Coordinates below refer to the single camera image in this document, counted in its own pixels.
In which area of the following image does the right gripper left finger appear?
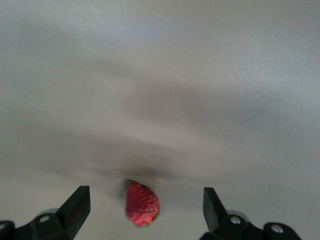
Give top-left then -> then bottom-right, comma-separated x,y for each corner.
0,185 -> 92,240

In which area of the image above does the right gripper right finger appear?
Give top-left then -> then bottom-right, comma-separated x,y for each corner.
199,187 -> 300,240

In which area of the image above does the red strawberry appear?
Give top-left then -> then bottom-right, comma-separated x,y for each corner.
124,181 -> 161,228

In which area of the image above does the large table cover sheet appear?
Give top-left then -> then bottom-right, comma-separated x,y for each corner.
0,0 -> 320,240

